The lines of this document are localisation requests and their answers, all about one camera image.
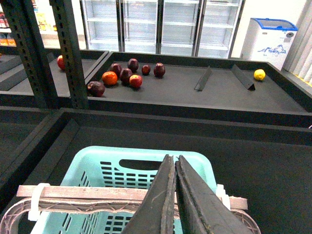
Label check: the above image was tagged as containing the white blue chest freezer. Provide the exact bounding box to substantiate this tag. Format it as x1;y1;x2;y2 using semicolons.
240;18;298;70

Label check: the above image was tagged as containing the red apple left bin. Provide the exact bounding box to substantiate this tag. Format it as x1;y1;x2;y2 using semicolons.
57;55;65;71

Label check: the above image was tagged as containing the white zip tie right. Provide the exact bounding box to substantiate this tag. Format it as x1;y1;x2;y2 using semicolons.
215;184;231;210

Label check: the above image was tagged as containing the turquoise plastic basket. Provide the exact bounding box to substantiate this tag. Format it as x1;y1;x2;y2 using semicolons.
31;146;217;234

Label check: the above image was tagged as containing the black divider right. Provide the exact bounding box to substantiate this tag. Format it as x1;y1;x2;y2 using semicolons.
231;64;255;91

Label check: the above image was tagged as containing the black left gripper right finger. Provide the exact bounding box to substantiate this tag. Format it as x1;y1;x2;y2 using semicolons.
175;155;251;234

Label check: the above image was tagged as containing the dark red apple front left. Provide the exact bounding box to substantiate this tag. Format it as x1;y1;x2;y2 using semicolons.
87;81;105;97

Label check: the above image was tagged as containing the black metal shelf post rear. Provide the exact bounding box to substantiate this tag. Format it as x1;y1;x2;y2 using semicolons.
0;0;59;109

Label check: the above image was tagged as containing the black produce bin upper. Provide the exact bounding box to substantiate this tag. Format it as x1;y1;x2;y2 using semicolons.
86;52;312;128

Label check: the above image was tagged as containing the orange red fruit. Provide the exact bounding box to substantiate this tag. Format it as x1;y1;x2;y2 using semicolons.
101;71;118;86

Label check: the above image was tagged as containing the dark red apple right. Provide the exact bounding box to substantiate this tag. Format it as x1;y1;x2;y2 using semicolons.
154;62;166;78

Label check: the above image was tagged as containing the black metal shelf post front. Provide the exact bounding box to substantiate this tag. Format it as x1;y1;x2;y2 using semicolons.
49;0;89;109

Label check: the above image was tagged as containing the glass door display fridge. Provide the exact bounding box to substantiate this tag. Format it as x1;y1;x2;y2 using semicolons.
80;0;244;59

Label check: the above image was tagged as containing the black metal shelf post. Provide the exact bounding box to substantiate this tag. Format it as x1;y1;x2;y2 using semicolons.
0;0;59;109
49;0;89;109

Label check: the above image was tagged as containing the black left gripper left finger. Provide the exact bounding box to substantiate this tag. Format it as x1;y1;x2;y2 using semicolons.
122;155;176;234

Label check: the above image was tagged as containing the black divider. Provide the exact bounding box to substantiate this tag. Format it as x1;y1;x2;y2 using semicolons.
231;64;255;91
194;66;212;92

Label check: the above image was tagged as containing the black divider left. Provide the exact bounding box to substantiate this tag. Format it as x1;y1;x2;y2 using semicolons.
194;66;212;92

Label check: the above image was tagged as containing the small dark red apple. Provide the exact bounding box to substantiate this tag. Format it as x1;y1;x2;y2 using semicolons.
141;64;151;76

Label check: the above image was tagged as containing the yellow lemon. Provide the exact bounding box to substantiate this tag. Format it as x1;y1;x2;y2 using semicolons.
253;69;266;81

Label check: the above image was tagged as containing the red yellow apple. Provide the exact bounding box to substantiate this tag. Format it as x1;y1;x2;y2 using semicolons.
129;75;143;88

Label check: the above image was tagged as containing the white zip tie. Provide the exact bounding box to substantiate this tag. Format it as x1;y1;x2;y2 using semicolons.
28;183;50;221
215;184;231;210

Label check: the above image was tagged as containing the white zip tie left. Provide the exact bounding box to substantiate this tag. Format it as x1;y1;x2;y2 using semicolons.
28;183;50;221

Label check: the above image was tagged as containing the dark red apple middle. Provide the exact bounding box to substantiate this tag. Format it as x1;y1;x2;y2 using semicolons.
119;68;133;85

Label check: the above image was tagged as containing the dark red apple back left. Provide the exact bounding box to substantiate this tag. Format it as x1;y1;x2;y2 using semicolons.
110;63;122;78

